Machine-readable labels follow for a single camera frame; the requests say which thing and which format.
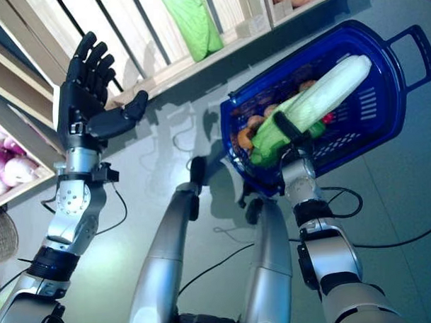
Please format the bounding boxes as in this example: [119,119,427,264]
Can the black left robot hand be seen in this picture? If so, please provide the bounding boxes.
[50,28,151,151]

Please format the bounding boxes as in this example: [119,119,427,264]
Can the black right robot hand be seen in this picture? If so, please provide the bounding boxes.
[273,110,314,159]

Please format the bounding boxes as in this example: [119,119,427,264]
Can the green leek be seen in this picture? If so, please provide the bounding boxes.
[249,54,376,157]

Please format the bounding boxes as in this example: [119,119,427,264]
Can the blue plastic shopping basket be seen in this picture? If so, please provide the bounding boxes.
[216,17,415,202]

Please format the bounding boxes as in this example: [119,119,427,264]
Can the grey wicker basket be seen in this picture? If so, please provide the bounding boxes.
[0,207,21,266]

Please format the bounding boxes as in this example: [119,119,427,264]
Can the green bell pepper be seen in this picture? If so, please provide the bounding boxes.
[309,120,326,137]

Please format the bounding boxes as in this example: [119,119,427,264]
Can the orange vegetable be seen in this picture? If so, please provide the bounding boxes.
[236,127,255,152]

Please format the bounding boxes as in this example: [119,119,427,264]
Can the wooden onion crate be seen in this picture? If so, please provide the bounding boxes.
[0,90,68,213]

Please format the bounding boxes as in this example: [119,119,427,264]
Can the slatted wooden crate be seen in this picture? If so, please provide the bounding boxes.
[0,0,279,114]

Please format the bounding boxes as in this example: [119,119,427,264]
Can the silver right robot leg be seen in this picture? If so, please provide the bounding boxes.
[237,195,297,323]

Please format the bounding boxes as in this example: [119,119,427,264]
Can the silver robot leg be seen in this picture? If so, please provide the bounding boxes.
[121,155,214,323]
[237,195,297,323]

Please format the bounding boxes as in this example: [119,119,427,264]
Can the silver left robot leg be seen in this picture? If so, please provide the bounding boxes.
[121,155,214,323]

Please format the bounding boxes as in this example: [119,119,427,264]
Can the dark robot pelvis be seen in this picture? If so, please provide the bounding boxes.
[171,310,245,323]

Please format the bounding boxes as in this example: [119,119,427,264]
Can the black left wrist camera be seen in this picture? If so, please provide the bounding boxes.
[90,161,120,184]

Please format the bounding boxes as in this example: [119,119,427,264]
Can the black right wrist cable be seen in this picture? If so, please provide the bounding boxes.
[321,185,364,220]

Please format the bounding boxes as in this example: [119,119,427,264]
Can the dark basket pull handle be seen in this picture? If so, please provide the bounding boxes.
[386,23,431,89]

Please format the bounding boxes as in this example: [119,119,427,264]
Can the black tether cable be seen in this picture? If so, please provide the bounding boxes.
[176,242,258,295]

